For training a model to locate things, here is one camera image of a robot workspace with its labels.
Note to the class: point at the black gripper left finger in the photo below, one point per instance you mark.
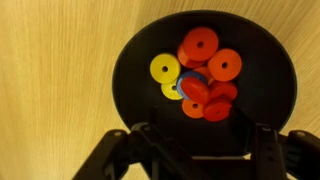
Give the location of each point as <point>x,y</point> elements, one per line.
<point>133,156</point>

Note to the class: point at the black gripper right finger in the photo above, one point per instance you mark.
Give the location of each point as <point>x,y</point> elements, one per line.
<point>286,156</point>

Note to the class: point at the black bowl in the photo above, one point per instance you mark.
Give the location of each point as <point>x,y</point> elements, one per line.
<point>260,66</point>

